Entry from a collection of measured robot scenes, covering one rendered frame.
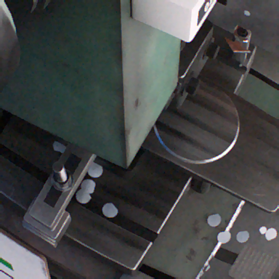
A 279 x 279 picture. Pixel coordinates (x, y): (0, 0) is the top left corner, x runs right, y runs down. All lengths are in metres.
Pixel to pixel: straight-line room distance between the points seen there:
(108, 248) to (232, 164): 0.22
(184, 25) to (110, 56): 0.08
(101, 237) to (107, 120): 0.44
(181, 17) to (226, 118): 0.58
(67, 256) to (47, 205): 0.14
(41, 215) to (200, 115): 0.27
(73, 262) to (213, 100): 0.34
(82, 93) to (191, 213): 0.55
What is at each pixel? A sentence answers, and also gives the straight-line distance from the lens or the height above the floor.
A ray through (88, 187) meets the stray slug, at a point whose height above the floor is 0.71.
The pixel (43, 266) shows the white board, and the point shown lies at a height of 0.55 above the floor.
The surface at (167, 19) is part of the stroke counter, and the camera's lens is 0.36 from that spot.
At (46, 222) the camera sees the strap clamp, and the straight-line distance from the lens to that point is 0.89.
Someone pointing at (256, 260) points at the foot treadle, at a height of 0.16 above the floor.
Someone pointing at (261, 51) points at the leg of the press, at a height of 0.64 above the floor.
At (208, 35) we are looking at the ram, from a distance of 0.76.
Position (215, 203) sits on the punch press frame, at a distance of 1.02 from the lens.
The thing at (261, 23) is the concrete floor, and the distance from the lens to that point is 1.99.
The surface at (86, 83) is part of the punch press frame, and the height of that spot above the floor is 1.20.
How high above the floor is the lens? 1.61
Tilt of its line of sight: 67 degrees down
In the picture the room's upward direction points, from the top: straight up
